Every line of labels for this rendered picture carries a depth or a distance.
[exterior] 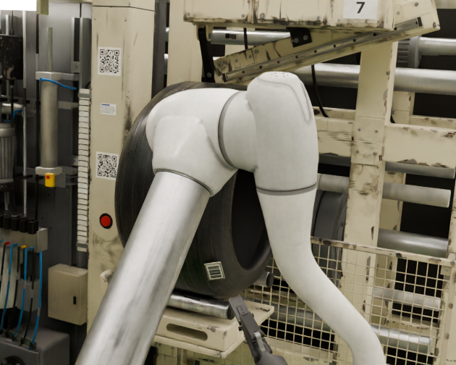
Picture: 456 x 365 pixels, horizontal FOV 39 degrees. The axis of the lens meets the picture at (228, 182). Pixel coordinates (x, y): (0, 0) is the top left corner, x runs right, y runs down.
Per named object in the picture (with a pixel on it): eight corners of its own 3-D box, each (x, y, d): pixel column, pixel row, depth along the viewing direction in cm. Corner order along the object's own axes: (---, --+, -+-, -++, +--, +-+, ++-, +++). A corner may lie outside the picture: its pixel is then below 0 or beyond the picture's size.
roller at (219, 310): (118, 296, 179) (112, 287, 176) (124, 283, 182) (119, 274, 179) (232, 324, 166) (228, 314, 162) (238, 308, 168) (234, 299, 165)
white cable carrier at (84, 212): (77, 250, 192) (79, 88, 183) (87, 245, 196) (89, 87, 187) (89, 253, 190) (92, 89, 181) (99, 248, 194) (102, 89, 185)
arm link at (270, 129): (335, 176, 108) (268, 169, 116) (331, 66, 103) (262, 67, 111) (292, 197, 98) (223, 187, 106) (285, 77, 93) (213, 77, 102)
